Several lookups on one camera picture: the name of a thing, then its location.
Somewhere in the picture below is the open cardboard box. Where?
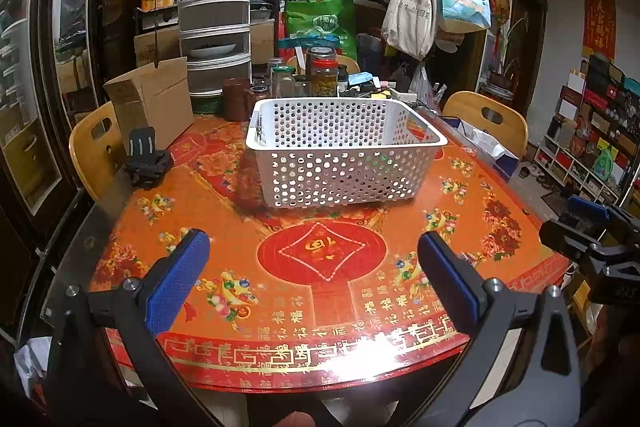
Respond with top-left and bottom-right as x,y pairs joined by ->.
103,56 -> 195,151

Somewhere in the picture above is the closed cardboard box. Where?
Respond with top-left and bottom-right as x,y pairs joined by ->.
133,28 -> 182,68

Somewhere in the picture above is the red wall poster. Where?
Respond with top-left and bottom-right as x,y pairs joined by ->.
582,0 -> 617,61

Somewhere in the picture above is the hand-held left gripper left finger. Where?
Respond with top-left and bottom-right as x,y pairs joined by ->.
42,229 -> 221,427

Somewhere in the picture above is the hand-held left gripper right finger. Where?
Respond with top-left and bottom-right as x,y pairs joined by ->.
405,231 -> 584,427

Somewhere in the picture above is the beige canvas tote bag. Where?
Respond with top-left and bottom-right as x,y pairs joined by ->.
381,0 -> 439,61

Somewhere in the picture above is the black strap mount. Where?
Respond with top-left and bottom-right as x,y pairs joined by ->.
122,126 -> 174,191

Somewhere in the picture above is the wooden chair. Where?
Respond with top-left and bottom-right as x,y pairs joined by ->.
68,101 -> 127,204
442,90 -> 529,159

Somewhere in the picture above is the clear plastic bag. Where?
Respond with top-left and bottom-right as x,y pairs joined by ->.
406,61 -> 434,108

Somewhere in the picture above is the glass jar with red lid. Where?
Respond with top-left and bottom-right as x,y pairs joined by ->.
305,47 -> 340,98

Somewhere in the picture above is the green shopping bag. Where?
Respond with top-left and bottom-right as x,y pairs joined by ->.
284,0 -> 357,61

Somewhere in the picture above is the shelf of boxes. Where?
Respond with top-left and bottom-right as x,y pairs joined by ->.
534,53 -> 640,208

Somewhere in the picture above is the white perforated plastic basket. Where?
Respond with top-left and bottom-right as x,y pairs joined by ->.
245,98 -> 449,209

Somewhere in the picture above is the glass jar with green lid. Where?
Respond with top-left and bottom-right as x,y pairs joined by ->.
272,65 -> 296,99

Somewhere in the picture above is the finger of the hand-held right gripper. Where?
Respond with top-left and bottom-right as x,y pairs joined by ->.
566,194 -> 622,224
539,217 -> 609,259

